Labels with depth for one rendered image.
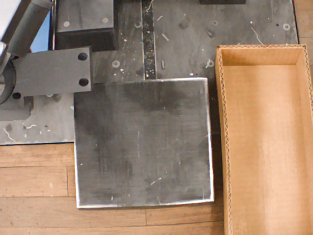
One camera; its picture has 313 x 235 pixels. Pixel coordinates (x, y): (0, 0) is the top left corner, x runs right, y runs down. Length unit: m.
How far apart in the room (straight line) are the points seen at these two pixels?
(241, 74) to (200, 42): 0.07
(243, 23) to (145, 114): 0.19
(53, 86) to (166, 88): 0.25
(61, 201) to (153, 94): 0.18
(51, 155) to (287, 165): 0.31
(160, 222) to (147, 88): 0.17
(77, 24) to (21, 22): 0.25
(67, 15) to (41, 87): 0.21
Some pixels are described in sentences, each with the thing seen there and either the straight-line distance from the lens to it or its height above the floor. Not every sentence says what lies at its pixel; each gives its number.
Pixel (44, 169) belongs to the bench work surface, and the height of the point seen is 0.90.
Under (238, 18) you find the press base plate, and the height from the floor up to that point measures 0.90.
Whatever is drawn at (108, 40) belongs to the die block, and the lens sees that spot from 0.90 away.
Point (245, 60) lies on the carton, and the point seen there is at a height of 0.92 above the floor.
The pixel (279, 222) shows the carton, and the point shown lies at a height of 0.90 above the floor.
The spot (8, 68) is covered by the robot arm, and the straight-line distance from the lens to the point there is 0.66.
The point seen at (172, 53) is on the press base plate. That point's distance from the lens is 0.93.
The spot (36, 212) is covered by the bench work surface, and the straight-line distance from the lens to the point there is 0.90.
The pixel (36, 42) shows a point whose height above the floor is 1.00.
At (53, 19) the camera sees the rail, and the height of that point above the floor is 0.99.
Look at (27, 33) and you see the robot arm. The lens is 0.63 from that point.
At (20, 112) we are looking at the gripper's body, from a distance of 0.74.
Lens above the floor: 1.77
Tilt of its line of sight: 75 degrees down
